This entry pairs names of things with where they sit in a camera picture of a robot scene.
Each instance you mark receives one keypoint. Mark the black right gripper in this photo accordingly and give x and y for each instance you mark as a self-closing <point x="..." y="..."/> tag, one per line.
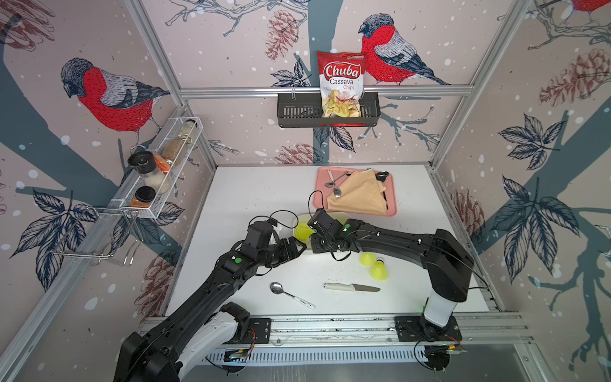
<point x="314" y="247"/>

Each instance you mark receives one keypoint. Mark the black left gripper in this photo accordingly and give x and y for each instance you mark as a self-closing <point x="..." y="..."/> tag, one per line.
<point x="288" y="253"/>

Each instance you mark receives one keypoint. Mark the white plastic storage box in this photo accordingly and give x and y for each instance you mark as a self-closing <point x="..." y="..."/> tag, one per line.
<point x="341" y="219"/>

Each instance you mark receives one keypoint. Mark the yellow shuttlecock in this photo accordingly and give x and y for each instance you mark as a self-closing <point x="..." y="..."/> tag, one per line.
<point x="303" y="232"/>
<point x="378" y="271"/>
<point x="368" y="259"/>

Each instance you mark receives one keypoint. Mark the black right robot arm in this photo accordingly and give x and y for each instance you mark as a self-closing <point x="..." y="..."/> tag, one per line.
<point x="450" y="267"/>

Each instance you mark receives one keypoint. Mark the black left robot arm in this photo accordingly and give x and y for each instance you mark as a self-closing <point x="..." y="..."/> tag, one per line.
<point x="155" y="356"/>

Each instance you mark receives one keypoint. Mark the steel spoon on table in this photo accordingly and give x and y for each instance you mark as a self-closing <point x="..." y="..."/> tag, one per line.
<point x="278" y="289"/>

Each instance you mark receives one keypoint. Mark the steel spoon on tray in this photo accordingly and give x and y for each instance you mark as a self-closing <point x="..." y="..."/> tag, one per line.
<point x="336" y="191"/>
<point x="337" y="176"/>

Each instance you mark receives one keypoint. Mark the beige folded cloth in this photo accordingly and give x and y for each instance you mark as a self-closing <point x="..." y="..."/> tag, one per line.
<point x="361" y="193"/>

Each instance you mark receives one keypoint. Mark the pink plastic tray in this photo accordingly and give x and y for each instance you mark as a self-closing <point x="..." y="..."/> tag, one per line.
<point x="323" y="177"/>

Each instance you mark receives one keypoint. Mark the black lidded low jar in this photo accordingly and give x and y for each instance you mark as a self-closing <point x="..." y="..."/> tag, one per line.
<point x="143" y="198"/>

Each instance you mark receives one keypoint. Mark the Chuba cassava chips bag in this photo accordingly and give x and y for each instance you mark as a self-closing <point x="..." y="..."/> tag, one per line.
<point x="341" y="78"/>

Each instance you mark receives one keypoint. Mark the white handled knife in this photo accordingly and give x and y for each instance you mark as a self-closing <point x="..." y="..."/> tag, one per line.
<point x="352" y="287"/>

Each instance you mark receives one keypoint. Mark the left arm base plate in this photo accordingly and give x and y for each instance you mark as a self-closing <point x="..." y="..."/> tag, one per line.
<point x="247" y="331"/>

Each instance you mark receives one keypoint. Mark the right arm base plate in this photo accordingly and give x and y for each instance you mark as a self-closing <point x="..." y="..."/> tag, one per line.
<point x="415" y="328"/>

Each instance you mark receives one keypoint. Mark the black wall basket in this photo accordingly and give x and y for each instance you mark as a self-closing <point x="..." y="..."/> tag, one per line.
<point x="305" y="110"/>

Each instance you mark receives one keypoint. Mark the white wire wall shelf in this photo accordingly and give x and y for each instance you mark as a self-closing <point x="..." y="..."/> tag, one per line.
<point x="171" y="150"/>

